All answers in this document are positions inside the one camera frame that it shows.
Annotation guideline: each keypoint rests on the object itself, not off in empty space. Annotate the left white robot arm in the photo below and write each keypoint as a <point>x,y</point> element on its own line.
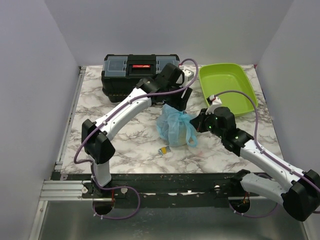
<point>168,86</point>

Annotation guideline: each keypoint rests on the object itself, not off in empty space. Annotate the green plastic tray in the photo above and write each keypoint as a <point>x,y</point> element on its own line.
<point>220,77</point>

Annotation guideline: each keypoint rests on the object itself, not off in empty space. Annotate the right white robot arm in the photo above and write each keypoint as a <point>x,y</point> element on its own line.
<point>298,191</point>

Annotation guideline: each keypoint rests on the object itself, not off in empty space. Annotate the blue plastic bag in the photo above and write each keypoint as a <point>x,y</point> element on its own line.
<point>174,127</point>

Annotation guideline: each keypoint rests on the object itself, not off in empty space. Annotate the small yellow metal clip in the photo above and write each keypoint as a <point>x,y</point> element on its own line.
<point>164,150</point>

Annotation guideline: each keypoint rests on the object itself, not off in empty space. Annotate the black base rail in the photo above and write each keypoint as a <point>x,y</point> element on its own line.
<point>149,190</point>

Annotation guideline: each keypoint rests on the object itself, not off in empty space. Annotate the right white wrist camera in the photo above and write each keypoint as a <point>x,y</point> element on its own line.
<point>214,102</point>

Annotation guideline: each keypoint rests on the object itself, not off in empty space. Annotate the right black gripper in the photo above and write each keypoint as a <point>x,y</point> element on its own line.
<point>198,121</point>

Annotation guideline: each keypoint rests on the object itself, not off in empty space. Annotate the aluminium frame rail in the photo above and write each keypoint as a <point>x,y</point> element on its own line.
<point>69,216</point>

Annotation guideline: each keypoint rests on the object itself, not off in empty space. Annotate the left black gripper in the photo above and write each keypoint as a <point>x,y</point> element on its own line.
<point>179,102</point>

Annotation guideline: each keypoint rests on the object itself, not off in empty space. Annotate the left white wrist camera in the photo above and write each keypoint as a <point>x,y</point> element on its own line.
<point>188,74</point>

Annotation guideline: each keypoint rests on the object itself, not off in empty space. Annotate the black plastic toolbox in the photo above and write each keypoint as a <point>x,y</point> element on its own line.
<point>121,73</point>

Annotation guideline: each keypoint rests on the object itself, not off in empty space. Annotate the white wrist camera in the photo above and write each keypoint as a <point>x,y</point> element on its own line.
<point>214,102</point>
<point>188,74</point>

